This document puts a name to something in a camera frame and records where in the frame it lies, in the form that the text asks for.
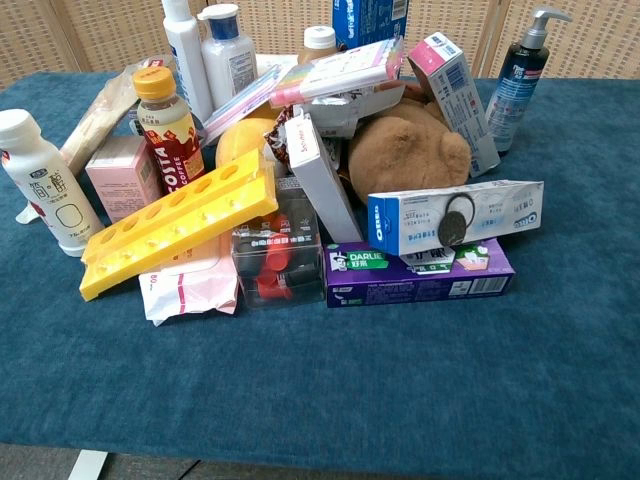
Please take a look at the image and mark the white blue tissue pack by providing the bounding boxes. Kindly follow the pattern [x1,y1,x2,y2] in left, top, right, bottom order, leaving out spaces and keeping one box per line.
[255,52,301,77]

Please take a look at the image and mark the biscuit stick snack package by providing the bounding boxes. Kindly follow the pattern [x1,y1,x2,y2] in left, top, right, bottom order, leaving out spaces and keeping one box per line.
[59,56,167,177]

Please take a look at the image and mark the slim white carton box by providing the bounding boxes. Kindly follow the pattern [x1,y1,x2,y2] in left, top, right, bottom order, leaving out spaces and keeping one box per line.
[284,113,364,244]

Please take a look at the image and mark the yellow plush toy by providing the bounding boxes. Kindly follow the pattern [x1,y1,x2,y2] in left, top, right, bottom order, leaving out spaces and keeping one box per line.
[215,116,282,169]

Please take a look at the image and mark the dark pump dispenser bottle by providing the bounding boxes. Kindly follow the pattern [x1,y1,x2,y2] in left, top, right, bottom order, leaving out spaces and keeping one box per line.
[484,5,574,154]

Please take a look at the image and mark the blue pink toothbrush card pack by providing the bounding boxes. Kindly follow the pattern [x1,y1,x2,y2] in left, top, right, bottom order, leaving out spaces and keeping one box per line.
[201,64,287,144]

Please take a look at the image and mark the blue table cloth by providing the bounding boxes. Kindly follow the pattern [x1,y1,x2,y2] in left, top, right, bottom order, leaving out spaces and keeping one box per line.
[0,72,640,474]

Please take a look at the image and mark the white brown snack bag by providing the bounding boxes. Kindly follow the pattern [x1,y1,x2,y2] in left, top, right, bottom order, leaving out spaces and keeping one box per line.
[263,84,407,167]

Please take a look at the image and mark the pale pink carton box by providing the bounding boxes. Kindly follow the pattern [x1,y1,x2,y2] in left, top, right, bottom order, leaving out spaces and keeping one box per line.
[85,135,162,224]

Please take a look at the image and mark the purple Darlie toothpaste box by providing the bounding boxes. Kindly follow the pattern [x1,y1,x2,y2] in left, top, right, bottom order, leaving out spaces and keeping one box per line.
[323,238,517,309]

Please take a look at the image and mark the blue oreo packet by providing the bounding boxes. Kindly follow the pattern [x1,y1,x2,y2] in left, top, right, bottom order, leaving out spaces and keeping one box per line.
[367,180,546,258]

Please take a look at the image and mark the brown drink bottle white cap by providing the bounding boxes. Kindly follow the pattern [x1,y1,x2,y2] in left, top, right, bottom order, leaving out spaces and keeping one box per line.
[297,25,339,67]

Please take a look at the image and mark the white pink toothpaste box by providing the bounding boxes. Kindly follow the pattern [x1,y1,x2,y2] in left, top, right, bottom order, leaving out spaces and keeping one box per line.
[406,31,502,179]

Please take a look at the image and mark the woven folding screen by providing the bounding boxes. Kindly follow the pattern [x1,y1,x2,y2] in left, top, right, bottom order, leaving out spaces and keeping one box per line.
[0,0,640,92]

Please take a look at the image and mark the tall white lotion bottle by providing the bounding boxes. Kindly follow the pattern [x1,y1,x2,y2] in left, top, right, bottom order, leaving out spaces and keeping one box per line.
[160,0,214,122]

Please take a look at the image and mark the Costa coffee bottle yellow cap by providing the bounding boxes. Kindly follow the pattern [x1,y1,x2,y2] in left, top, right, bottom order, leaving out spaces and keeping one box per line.
[132,66,207,197]

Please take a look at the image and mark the white bottle blue collar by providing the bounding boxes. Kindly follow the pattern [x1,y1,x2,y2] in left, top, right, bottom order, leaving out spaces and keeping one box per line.
[196,3,259,110]

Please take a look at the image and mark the white table leg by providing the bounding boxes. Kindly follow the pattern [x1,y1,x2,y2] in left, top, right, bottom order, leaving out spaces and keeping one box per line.
[64,449,109,480]

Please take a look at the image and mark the yellow plastic holed tray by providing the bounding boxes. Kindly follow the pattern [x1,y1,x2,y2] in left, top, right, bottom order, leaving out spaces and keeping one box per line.
[79,148,280,303]

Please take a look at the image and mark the clear box red black contents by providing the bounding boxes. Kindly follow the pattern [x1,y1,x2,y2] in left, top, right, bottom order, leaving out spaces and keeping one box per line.
[231,176,327,310]

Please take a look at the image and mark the pink white wet wipes pack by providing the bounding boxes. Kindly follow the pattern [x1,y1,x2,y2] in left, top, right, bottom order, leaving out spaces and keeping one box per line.
[138,238,239,327]

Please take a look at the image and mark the brown plush toy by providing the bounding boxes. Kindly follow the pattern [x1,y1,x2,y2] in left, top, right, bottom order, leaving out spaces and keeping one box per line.
[346,82,472,207]

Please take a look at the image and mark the blue snack box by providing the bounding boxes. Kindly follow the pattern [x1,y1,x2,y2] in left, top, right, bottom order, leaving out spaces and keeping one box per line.
[331,0,410,52]

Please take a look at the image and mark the white yogurt drink bottle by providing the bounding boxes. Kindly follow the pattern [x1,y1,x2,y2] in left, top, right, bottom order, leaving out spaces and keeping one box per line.
[0,108,105,258]

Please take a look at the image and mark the colourful pen set pack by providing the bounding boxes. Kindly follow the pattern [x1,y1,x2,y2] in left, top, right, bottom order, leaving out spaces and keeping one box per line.
[269,36,406,109]

